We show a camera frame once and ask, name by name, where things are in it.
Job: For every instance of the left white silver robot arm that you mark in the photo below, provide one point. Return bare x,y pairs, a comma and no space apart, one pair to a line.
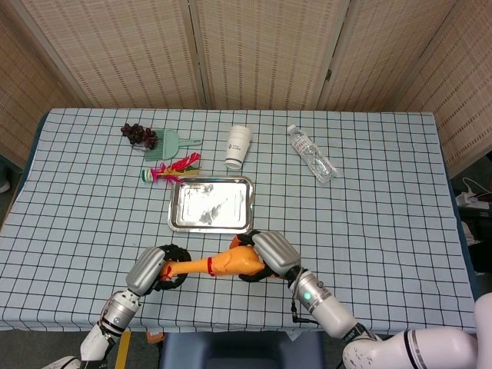
111,319

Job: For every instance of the white paper cup stack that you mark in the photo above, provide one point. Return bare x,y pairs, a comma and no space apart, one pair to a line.
237,148

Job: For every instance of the clear plastic water bottle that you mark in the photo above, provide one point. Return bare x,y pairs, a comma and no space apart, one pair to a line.
313,155

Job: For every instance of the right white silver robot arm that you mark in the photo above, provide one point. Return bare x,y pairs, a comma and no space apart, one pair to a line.
346,319

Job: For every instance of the blue chair seat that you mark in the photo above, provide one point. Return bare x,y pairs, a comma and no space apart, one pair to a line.
242,351

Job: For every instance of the dark purple grape bunch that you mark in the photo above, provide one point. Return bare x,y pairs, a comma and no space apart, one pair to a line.
137,133

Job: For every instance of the woven bamboo folding screen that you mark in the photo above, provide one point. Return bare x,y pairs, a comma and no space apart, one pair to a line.
261,54

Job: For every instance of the white power strip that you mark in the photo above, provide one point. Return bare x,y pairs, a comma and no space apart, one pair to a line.
471,200

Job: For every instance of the orange rubber chicken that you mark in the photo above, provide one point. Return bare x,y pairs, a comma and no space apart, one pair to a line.
219,263

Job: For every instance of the orange plastic clip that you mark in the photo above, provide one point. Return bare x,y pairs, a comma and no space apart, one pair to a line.
155,337

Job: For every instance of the colourful feather shuttlecock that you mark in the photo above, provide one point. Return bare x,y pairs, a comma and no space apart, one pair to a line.
173,169

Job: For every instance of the stainless steel tray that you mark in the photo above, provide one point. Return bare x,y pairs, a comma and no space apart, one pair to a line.
211,205

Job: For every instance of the blue checkered tablecloth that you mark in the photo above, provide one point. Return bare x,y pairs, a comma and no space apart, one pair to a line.
384,230

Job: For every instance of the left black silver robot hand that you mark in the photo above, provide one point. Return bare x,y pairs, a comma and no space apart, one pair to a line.
144,271

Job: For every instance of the green plastic comb brush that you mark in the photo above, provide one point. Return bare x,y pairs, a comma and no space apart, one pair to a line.
169,146

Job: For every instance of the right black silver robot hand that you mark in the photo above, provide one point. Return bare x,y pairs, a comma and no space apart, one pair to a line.
274,251

